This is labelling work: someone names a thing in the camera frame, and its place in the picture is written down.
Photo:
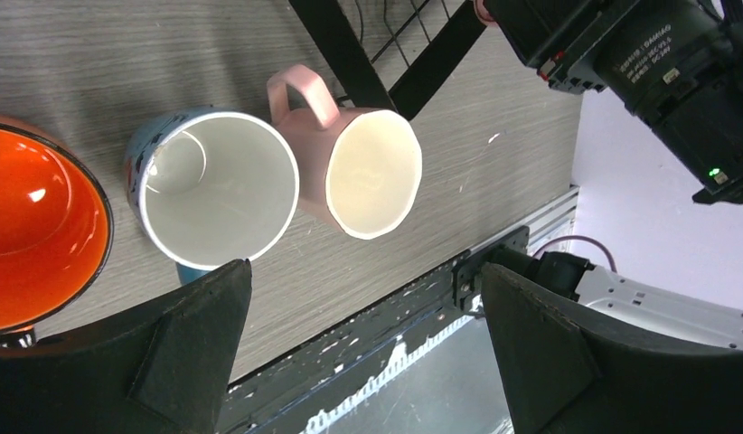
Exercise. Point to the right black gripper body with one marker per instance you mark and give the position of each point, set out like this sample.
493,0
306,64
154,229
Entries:
676,65

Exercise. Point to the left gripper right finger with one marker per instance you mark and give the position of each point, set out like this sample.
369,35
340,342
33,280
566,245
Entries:
567,368

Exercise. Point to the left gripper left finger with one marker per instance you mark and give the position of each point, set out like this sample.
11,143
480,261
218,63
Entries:
162,366

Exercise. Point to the blue mug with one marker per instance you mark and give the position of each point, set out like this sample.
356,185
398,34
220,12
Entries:
208,185

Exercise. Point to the large orange mug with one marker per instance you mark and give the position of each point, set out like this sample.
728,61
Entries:
56,229

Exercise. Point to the light pink faceted mug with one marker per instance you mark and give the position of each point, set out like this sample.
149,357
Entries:
359,168

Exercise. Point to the pink patterned mug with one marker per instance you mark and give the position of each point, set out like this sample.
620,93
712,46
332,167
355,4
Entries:
483,14

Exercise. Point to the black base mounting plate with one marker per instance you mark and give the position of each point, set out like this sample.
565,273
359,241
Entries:
302,389

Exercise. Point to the black wire dish rack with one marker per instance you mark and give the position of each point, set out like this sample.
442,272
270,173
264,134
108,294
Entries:
390,54

